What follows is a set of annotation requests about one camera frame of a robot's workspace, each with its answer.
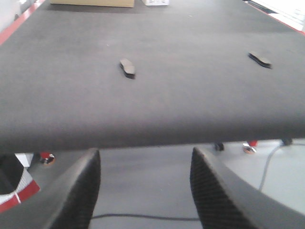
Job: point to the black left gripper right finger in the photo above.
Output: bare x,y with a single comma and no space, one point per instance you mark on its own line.
224,201

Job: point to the cardboard box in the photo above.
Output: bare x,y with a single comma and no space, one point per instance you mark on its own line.
103,3

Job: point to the black conveyor mat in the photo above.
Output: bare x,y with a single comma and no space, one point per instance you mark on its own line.
62,87

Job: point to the red white traffic cone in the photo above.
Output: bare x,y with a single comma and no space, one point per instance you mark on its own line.
16,183

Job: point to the brake pad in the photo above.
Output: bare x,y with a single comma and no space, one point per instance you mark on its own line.
128,68
262,61

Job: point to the long white box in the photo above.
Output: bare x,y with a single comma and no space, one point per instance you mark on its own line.
156,2

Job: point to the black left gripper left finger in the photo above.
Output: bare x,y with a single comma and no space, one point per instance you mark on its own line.
66,203

